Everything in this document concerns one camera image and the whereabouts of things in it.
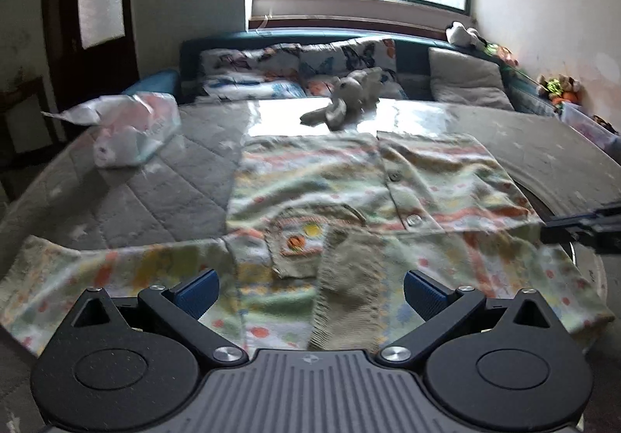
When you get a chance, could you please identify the black round induction cooktop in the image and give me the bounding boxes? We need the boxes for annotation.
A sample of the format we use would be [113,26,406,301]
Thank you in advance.
[509,166,609,303]

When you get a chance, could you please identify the white plush rabbit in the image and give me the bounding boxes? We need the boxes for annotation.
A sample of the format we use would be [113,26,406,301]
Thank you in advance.
[300,66,384,130]

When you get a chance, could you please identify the soft tissue pack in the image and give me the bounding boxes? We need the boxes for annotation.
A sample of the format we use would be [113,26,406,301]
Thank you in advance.
[41,92,184,170]

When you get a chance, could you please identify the dark wooden door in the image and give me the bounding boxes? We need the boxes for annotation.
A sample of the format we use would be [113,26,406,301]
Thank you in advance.
[41,0,141,113]

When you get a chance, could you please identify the plain grey pillow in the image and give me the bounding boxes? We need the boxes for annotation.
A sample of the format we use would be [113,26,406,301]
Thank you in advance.
[428,46,516,111]

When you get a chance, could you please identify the clear plastic storage box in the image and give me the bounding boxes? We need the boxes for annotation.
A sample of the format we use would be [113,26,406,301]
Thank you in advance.
[560,102,621,152]

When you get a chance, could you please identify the green patterned button shirt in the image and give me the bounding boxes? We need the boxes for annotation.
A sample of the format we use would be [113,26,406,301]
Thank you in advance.
[0,131,614,358]

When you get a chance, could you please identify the grey quilted table cover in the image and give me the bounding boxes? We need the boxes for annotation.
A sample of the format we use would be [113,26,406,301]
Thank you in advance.
[0,96,621,433]

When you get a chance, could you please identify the thin white cable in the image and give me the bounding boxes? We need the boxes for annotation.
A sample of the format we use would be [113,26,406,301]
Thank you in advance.
[253,0,273,33]

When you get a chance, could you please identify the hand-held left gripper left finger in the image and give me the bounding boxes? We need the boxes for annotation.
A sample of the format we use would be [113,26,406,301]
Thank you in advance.
[73,268,248,366]

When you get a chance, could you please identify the teal sofa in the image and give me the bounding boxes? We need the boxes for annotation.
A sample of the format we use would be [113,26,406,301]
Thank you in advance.
[121,28,559,116]

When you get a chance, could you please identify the black and white plush dog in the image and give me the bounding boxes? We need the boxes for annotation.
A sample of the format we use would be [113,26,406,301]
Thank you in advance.
[445,20,486,50]

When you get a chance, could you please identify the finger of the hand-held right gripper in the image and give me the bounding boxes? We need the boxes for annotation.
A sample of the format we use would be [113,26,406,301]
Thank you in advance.
[541,202,621,254]

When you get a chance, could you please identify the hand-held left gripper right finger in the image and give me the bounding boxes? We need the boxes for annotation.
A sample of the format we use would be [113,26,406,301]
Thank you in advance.
[377,269,554,365]

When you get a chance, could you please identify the butterfly print pillow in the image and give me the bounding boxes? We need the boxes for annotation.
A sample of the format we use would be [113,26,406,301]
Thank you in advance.
[298,37,399,96]
[199,43,304,91]

